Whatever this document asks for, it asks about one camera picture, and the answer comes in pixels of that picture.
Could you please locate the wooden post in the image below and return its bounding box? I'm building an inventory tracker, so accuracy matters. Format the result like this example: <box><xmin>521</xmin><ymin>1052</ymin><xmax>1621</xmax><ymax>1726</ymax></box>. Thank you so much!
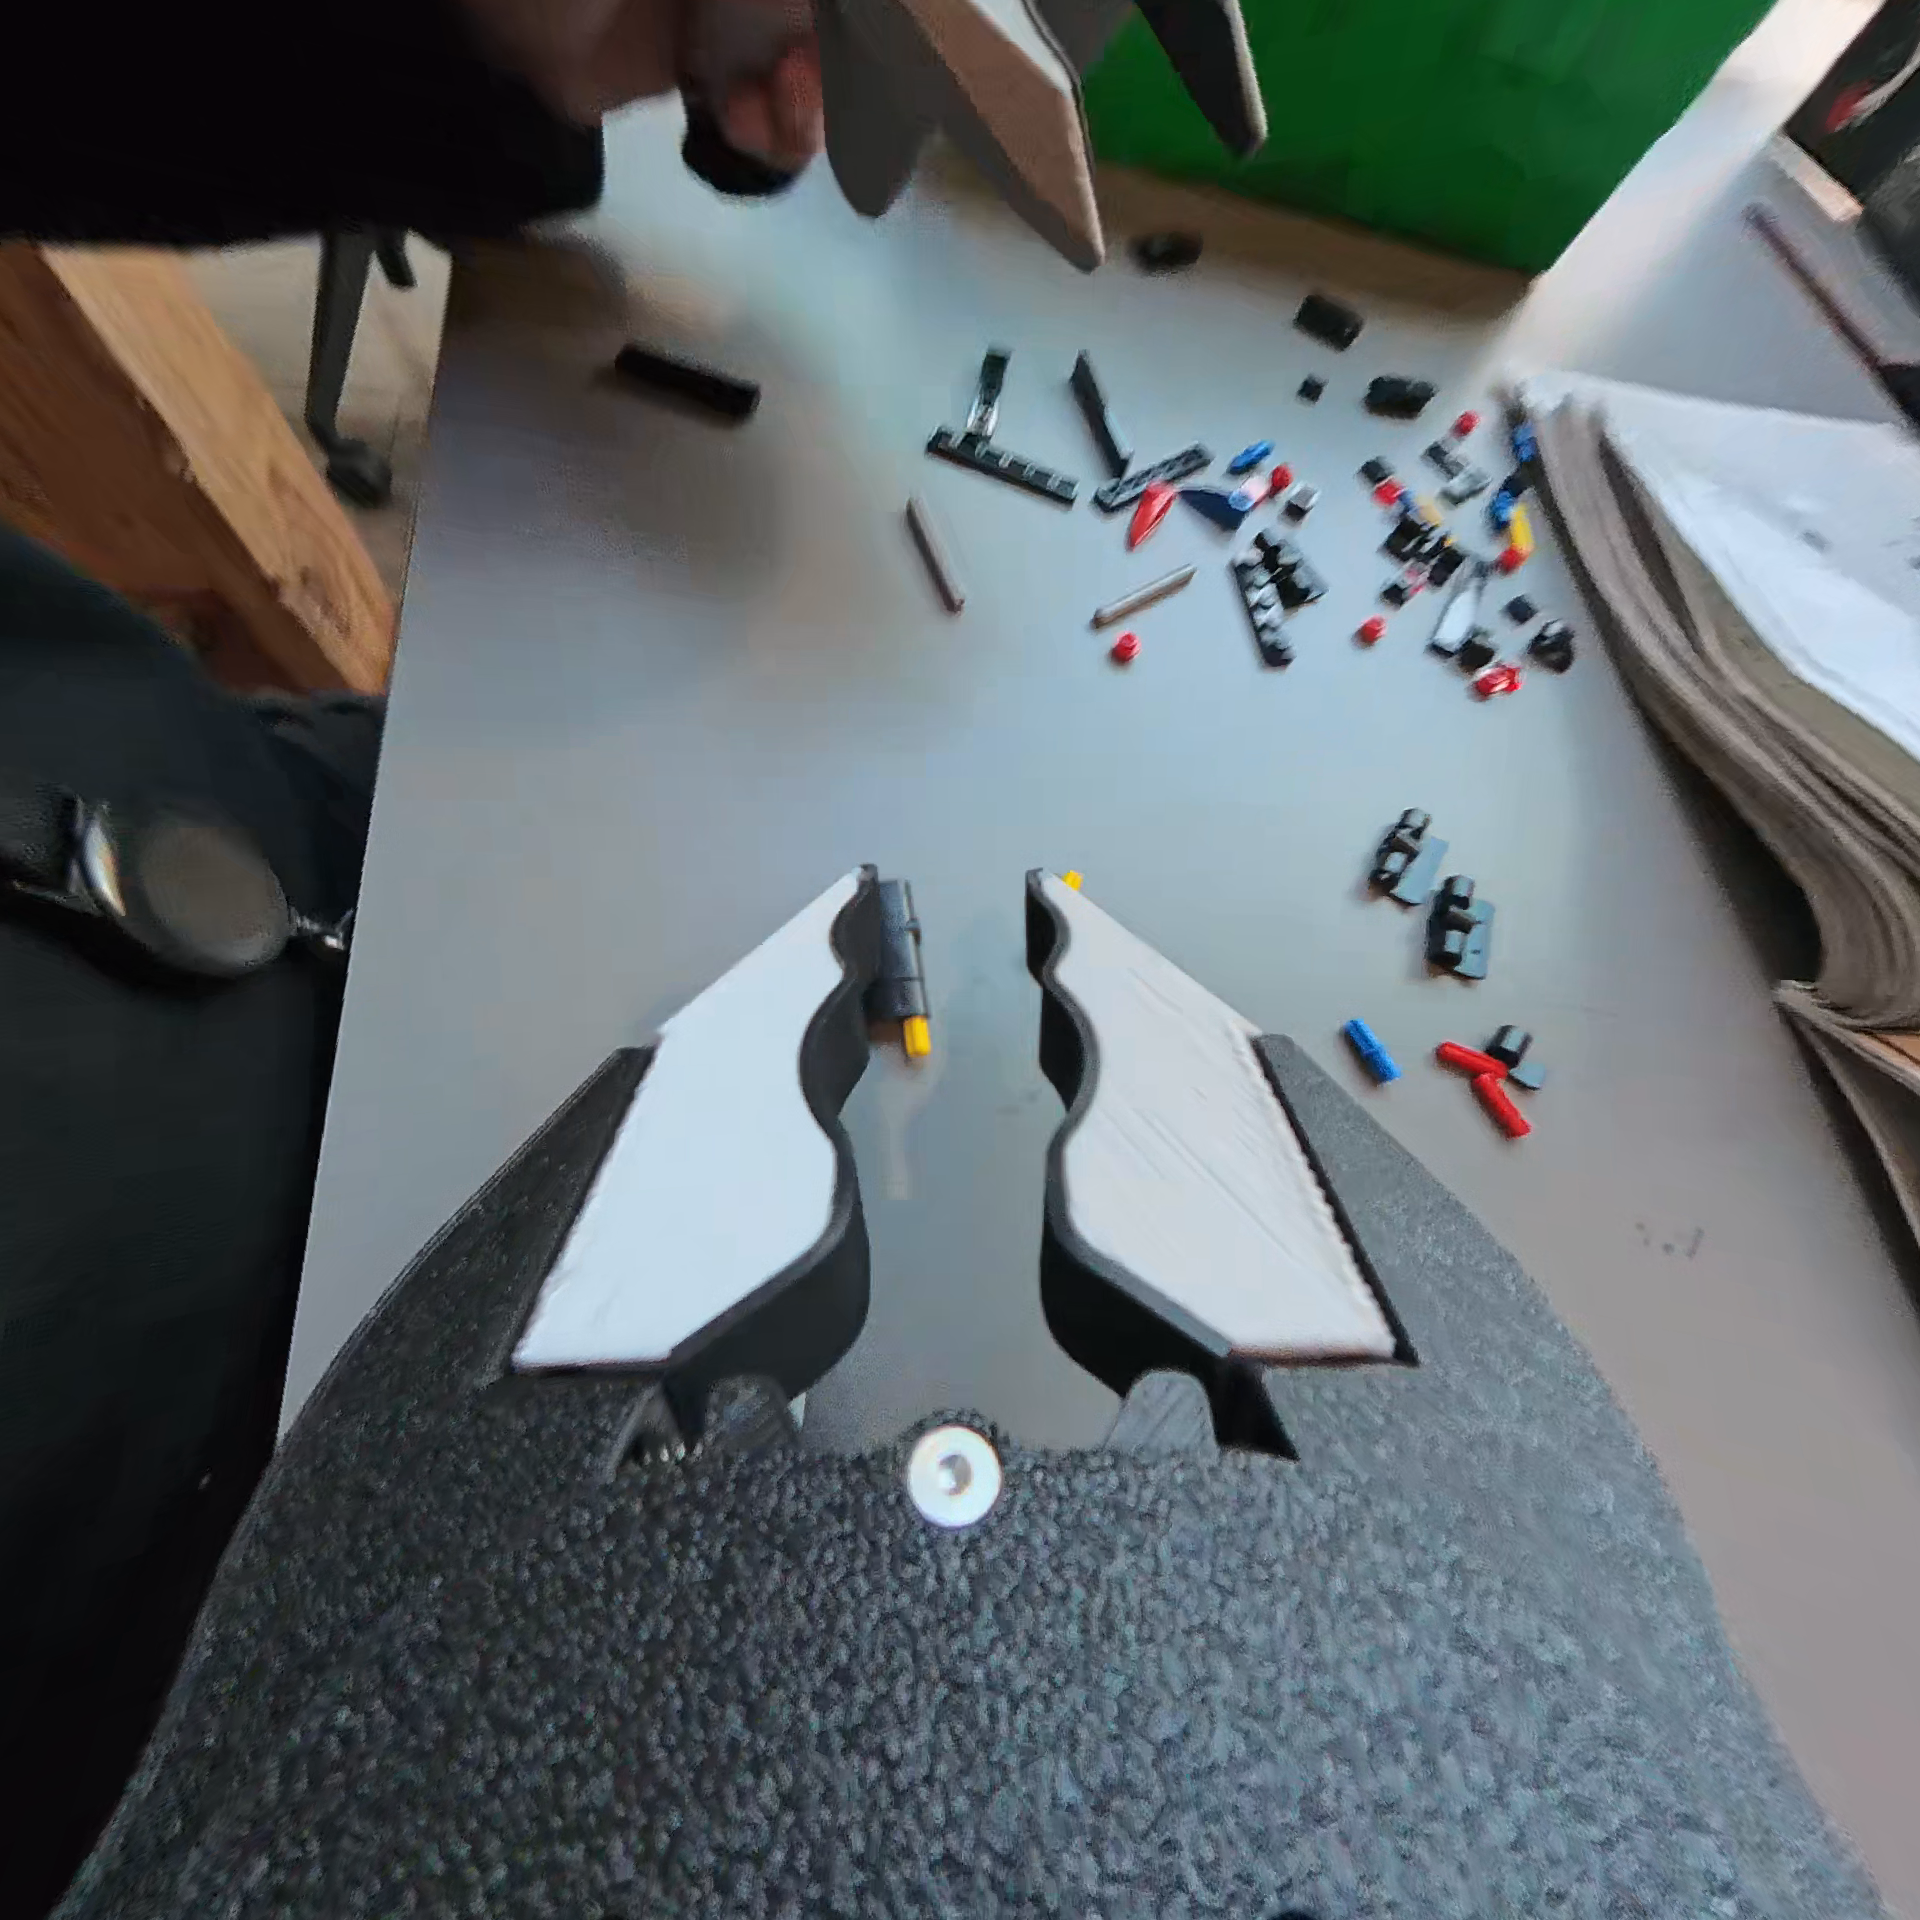
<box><xmin>0</xmin><ymin>240</ymin><xmax>400</xmax><ymax>694</ymax></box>

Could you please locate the instruction booklet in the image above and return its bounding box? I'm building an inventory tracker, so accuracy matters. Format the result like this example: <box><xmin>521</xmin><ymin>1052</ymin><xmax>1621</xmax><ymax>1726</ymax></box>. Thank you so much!
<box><xmin>1498</xmin><ymin>368</ymin><xmax>1920</xmax><ymax>1247</ymax></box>

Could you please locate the black strap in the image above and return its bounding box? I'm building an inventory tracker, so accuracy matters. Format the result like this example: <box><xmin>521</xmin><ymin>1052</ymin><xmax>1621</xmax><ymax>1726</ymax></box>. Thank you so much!
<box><xmin>0</xmin><ymin>787</ymin><xmax>107</xmax><ymax>924</ymax></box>

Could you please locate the black office chair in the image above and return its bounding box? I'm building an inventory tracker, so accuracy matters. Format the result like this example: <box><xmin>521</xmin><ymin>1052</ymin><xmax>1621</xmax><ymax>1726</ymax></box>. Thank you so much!
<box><xmin>303</xmin><ymin>224</ymin><xmax>418</xmax><ymax>509</ymax></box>

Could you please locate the round grey knob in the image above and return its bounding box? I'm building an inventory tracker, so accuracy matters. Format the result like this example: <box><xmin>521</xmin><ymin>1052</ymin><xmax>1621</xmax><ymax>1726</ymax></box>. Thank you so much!
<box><xmin>88</xmin><ymin>809</ymin><xmax>294</xmax><ymax>981</ymax></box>

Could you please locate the black toy axle connector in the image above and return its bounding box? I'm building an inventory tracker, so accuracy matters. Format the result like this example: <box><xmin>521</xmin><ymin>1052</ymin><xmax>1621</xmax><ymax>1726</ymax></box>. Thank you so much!
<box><xmin>872</xmin><ymin>880</ymin><xmax>927</xmax><ymax>1024</ymax></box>

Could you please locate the green plastic bin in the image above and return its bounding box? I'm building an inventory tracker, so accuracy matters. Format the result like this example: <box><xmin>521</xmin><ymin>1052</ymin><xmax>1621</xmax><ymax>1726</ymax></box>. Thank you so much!
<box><xmin>1078</xmin><ymin>0</ymin><xmax>1777</xmax><ymax>273</ymax></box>

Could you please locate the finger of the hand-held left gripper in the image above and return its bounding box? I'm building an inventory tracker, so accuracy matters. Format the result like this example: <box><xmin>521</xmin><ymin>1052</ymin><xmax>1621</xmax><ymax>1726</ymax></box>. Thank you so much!
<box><xmin>814</xmin><ymin>0</ymin><xmax>1107</xmax><ymax>273</ymax></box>
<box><xmin>1126</xmin><ymin>0</ymin><xmax>1272</xmax><ymax>163</ymax></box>

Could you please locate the pile of small toy bricks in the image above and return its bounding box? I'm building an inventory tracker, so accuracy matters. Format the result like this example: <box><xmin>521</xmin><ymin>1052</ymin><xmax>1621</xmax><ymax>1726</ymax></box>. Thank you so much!
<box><xmin>1071</xmin><ymin>224</ymin><xmax>1578</xmax><ymax>704</ymax></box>

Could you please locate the person's left hand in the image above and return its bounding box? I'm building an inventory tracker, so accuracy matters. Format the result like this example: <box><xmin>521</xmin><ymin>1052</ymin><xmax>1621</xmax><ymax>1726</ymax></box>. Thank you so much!
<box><xmin>575</xmin><ymin>0</ymin><xmax>830</xmax><ymax>168</ymax></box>

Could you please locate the person's lap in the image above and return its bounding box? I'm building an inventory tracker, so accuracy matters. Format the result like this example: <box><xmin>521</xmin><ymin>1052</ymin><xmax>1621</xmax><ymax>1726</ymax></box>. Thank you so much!
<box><xmin>0</xmin><ymin>525</ymin><xmax>384</xmax><ymax>1920</ymax></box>

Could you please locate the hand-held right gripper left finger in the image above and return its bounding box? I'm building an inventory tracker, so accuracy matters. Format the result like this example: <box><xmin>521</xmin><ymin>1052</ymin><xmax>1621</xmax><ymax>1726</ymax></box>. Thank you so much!
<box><xmin>510</xmin><ymin>864</ymin><xmax>882</xmax><ymax>1413</ymax></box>

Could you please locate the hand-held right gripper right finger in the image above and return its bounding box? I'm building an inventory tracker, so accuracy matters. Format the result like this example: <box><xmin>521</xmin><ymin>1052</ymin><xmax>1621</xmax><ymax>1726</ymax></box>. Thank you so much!
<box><xmin>1024</xmin><ymin>867</ymin><xmax>1400</xmax><ymax>1413</ymax></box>

